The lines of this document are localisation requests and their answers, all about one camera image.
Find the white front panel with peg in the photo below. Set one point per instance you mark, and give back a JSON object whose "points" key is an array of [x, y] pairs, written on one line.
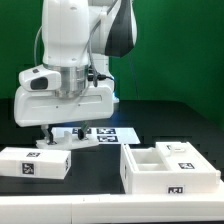
{"points": [[182, 158]]}

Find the flat white panel four tags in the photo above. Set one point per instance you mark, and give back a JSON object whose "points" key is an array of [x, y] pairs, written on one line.
{"points": [[105, 135]]}

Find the white L-shaped obstacle frame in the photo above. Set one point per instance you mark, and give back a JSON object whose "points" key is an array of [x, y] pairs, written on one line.
{"points": [[113, 209]]}

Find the white door panel with peg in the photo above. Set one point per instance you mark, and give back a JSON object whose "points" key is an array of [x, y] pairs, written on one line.
{"points": [[68, 142]]}

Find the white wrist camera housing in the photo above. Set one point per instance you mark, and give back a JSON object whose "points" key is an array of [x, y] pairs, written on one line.
{"points": [[40, 79]]}

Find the white cabinet drawer box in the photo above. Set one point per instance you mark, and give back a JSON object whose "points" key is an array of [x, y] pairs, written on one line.
{"points": [[34, 163]]}

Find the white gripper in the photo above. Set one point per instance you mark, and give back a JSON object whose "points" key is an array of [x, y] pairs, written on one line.
{"points": [[44, 108]]}

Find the white cabinet body box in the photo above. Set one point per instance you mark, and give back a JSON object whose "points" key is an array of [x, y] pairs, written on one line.
{"points": [[143, 172]]}

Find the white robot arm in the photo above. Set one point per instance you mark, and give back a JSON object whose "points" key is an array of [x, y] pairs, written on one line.
{"points": [[66, 86]]}

